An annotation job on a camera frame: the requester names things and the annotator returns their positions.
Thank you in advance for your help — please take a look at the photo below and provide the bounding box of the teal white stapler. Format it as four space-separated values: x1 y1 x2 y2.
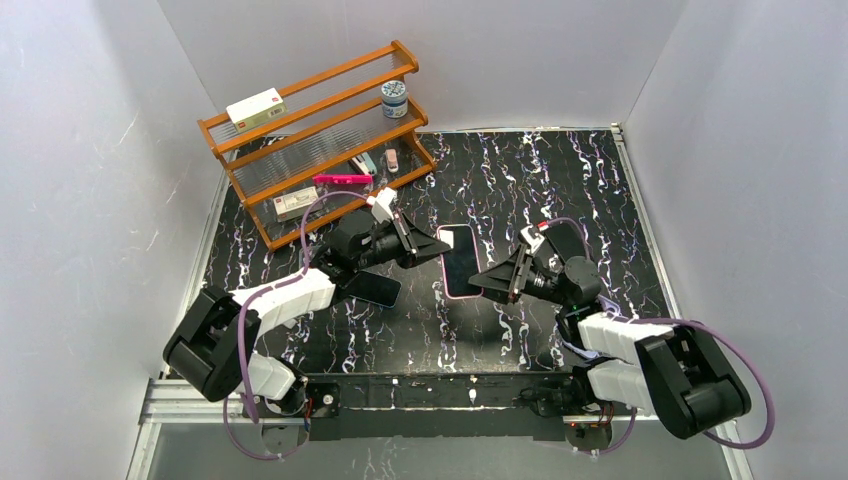
349 152 377 176

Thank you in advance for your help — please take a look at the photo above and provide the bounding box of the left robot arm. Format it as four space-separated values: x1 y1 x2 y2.
162 196 452 421

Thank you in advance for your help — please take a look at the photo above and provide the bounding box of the orange wooden shelf rack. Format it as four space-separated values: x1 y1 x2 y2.
198 40 435 251

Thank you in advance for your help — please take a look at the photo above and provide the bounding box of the dark purple-edged smartphone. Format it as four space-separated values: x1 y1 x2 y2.
439 226 480 297

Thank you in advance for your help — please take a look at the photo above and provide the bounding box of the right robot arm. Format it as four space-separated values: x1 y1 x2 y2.
469 222 751 439

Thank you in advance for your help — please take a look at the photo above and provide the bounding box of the blue white round jar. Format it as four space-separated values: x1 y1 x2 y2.
380 80 408 119

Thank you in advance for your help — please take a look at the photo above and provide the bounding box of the pink flat tool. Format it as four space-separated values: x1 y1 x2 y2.
312 174 373 185

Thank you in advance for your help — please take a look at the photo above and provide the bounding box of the white box red label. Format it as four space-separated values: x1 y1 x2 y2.
226 88 287 133

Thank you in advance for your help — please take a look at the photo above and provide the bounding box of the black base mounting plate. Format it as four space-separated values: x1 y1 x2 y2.
241 372 614 444

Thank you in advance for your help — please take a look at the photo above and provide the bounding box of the aluminium front rail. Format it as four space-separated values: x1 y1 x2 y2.
137 377 737 425

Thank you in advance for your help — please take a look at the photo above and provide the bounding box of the dark teal smartphone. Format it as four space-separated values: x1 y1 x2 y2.
342 271 401 308

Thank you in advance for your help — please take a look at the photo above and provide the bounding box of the small pink eraser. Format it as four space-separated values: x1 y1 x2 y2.
384 149 399 173

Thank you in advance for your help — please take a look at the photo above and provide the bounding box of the grey box red label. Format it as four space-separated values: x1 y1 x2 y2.
272 186 319 222

